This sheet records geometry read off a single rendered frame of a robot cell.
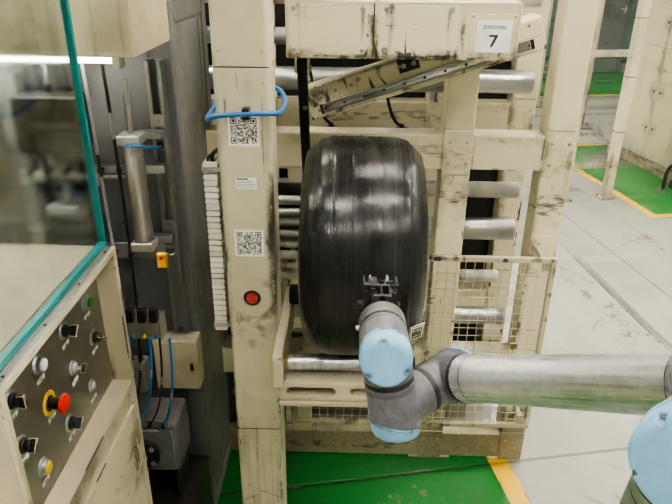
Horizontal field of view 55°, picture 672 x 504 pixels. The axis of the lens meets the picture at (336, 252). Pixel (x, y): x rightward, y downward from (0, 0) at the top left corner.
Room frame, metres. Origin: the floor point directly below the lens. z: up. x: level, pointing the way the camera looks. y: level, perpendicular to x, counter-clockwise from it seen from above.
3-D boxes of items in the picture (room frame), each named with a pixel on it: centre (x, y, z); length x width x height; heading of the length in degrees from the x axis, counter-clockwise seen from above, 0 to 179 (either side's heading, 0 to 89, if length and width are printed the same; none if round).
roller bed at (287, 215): (1.95, 0.18, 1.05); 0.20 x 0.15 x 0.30; 89
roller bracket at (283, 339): (1.57, 0.14, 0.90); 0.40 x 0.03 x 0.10; 179
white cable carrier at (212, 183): (1.52, 0.31, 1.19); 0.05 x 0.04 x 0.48; 179
